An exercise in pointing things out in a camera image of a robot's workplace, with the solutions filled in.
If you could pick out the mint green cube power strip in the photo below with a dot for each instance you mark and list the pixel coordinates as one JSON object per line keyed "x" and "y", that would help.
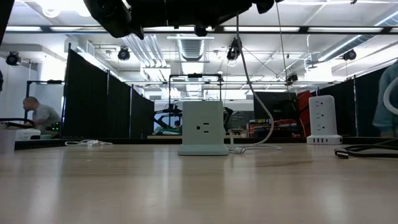
{"x": 202, "y": 115}

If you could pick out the white tower power strip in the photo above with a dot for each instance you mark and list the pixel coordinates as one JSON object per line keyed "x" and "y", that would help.
{"x": 323, "y": 115}

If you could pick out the black background robot arm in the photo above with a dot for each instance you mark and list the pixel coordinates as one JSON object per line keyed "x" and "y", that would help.
{"x": 169, "y": 111}
{"x": 15, "y": 119}

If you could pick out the black ceiling spotlight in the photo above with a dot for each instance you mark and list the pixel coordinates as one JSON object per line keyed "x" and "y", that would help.
{"x": 13, "y": 59}
{"x": 123, "y": 54}
{"x": 234, "y": 51}
{"x": 349, "y": 55}

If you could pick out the black computer monitor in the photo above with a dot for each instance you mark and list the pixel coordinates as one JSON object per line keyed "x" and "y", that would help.
{"x": 280, "y": 105}

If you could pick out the cluttered background workbench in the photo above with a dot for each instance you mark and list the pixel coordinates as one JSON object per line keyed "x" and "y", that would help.
{"x": 280, "y": 127}

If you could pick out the red storage rack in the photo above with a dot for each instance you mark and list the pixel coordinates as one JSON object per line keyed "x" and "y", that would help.
{"x": 304, "y": 105}

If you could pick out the linear ceiling light strip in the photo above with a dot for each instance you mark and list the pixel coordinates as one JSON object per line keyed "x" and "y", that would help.
{"x": 342, "y": 29}

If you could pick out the white equipment box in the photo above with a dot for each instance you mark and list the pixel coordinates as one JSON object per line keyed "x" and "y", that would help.
{"x": 28, "y": 134}

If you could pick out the white plastic cup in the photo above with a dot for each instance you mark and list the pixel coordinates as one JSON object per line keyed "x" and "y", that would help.
{"x": 7, "y": 141}

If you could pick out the silver ceiling air duct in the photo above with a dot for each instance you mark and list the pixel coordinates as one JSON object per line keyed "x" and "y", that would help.
{"x": 191, "y": 49}

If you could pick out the black background rig frame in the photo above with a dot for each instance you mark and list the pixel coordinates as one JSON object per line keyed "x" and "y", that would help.
{"x": 46, "y": 82}
{"x": 195, "y": 75}

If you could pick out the black partition wall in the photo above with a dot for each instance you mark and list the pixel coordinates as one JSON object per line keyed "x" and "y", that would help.
{"x": 357, "y": 105}
{"x": 87, "y": 102}

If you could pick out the black aluminium table frame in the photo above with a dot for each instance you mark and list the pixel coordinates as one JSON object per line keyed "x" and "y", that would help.
{"x": 140, "y": 141}

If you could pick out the black gantry post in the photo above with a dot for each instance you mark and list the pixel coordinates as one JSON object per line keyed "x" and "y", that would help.
{"x": 4, "y": 12}

